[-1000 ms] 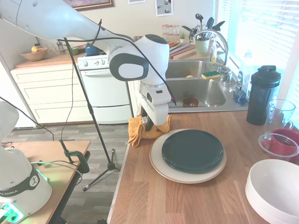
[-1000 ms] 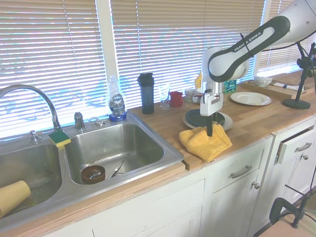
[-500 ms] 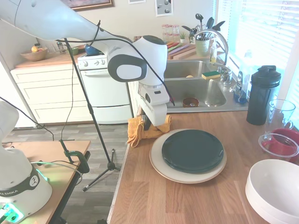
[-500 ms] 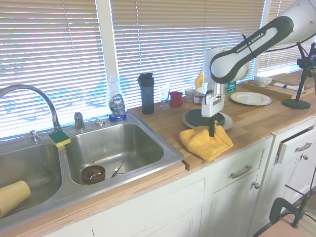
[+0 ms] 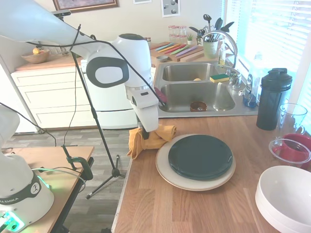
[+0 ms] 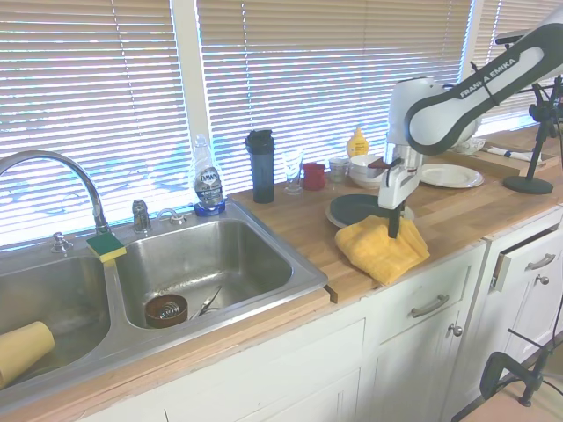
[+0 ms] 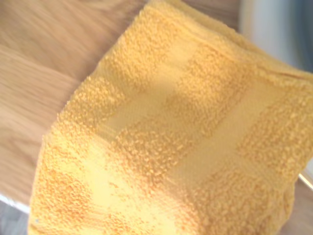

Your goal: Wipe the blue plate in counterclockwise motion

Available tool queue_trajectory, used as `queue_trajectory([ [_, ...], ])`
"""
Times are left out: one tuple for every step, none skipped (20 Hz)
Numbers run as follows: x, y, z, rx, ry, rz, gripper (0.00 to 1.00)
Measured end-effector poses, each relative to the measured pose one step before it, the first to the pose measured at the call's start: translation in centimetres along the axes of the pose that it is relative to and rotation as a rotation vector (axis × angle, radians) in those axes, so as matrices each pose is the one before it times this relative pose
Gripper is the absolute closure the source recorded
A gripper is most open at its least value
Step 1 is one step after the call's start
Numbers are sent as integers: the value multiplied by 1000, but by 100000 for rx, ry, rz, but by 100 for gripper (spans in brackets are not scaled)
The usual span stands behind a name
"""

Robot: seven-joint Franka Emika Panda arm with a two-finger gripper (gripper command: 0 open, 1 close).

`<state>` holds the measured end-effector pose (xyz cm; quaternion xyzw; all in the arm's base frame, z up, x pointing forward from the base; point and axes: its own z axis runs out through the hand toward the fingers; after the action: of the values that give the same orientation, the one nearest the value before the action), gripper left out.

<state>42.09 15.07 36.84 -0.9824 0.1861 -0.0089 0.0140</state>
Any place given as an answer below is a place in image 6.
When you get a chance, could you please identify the yellow and green sponge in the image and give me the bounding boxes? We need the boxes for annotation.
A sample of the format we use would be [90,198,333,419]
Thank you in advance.
[85,233,128,265]

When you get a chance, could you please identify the wooden cutting board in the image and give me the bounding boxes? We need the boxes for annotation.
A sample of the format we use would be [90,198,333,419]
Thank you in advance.
[448,135,561,178]

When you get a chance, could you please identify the chrome gooseneck faucet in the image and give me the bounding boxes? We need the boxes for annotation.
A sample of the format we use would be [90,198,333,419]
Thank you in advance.
[0,149,112,235]

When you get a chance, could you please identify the white dinner plate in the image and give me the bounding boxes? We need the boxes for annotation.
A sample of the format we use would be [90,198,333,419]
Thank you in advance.
[416,163,486,190]

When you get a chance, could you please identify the white sink base cabinet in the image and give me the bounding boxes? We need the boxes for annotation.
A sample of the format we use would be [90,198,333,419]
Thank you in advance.
[0,210,563,422]

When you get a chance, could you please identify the dark blue plate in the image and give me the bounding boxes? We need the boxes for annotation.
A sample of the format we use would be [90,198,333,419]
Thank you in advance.
[330,193,392,228]

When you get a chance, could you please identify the chrome faucet handle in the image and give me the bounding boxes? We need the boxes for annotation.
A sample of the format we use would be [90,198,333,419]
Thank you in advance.
[132,198,153,234]

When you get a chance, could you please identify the yellow plastic cup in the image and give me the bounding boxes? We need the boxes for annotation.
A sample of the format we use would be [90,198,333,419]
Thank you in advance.
[0,320,56,389]

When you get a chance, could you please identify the brushed metal drawer handle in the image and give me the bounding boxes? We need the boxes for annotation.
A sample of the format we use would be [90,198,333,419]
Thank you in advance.
[410,294,450,319]
[524,252,557,272]

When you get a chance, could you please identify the yellow terry towel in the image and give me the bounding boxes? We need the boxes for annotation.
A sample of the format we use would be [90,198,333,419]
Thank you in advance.
[334,216,431,287]

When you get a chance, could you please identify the yellow mustard bottle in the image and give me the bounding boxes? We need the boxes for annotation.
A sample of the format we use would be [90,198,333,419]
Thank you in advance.
[346,126,370,160]

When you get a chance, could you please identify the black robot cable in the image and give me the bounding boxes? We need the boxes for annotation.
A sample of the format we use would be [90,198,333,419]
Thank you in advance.
[469,61,563,108]

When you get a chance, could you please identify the black round-base camera stand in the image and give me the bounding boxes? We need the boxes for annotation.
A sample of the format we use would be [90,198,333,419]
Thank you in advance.
[501,74,563,196]

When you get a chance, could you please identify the metal utensil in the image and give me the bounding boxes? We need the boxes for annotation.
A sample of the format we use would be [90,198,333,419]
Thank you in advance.
[194,285,223,319]

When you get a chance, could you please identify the brown bowl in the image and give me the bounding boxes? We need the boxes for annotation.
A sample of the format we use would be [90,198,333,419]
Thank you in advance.
[144,294,190,330]

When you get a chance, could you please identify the cream plate with tan rim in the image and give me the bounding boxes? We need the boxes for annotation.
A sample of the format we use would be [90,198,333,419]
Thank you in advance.
[325,193,416,230]

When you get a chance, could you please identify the clear drinking glass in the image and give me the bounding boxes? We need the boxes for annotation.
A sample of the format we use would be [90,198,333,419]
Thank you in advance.
[281,149,305,196]

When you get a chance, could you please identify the clear Dawn dish soap bottle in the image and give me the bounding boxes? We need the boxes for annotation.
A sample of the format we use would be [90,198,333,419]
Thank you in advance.
[192,134,230,218]

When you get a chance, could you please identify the chrome sink sprayer knob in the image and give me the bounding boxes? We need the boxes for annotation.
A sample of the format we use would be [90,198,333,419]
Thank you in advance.
[49,231,72,254]

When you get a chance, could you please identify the black table clamp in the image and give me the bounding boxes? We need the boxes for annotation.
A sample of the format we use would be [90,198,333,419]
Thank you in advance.
[478,327,563,408]

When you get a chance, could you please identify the patterned white bowl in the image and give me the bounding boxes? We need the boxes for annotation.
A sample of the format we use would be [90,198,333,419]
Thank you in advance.
[456,135,486,156]

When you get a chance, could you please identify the white knife with blue band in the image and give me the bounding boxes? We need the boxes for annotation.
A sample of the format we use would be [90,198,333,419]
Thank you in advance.
[480,145,534,163]

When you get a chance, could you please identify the black shaker bottle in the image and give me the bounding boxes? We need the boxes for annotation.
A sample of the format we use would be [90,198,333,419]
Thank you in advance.
[244,128,276,205]

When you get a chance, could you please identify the white sink hole loop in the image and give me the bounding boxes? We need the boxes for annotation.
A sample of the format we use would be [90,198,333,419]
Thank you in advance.
[157,207,186,226]

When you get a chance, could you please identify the red cup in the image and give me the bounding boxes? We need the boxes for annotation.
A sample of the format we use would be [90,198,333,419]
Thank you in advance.
[301,162,329,192]

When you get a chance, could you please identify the stainless steel double sink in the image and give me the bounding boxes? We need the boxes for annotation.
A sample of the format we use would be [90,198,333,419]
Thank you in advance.
[0,198,329,392]

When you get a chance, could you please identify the white window blinds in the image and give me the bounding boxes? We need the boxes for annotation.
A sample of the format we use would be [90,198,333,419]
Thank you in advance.
[477,0,563,133]
[195,0,474,195]
[0,0,175,248]

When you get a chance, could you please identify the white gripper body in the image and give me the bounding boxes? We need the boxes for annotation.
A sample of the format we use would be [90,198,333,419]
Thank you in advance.
[377,159,423,212]

